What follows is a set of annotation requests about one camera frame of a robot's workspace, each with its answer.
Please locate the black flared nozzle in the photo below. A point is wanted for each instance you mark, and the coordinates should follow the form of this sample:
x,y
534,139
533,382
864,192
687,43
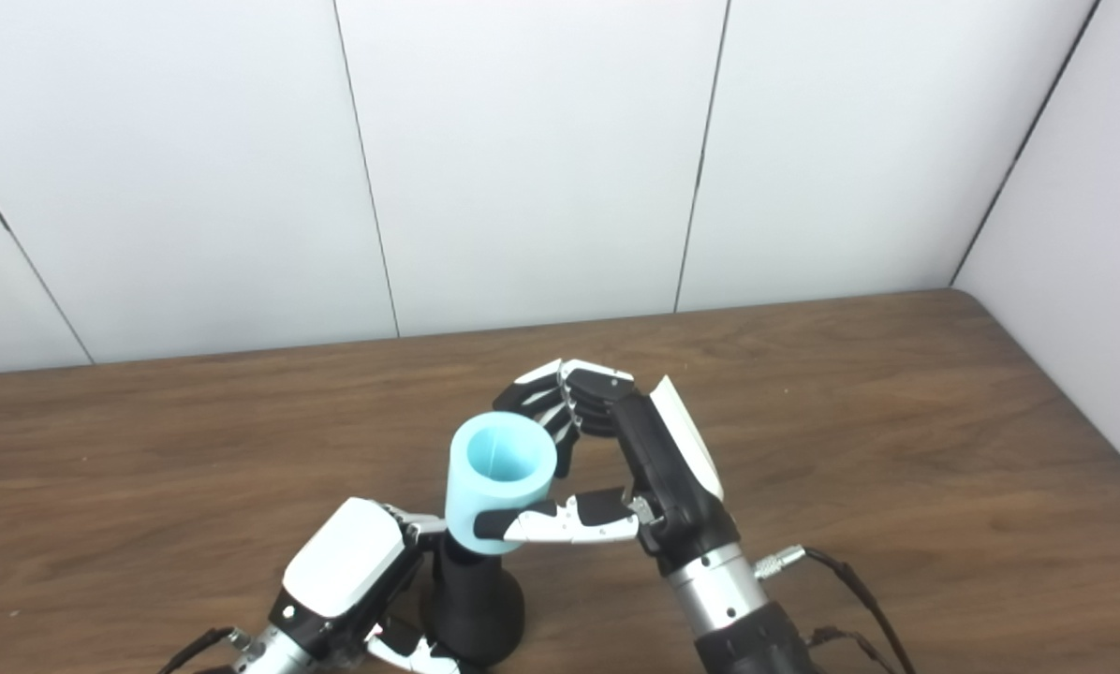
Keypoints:
x,y
476,608

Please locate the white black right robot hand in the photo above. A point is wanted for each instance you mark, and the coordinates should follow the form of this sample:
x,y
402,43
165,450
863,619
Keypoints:
x,y
663,477

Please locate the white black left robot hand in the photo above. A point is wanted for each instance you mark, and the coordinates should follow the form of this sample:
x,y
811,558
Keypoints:
x,y
345,557

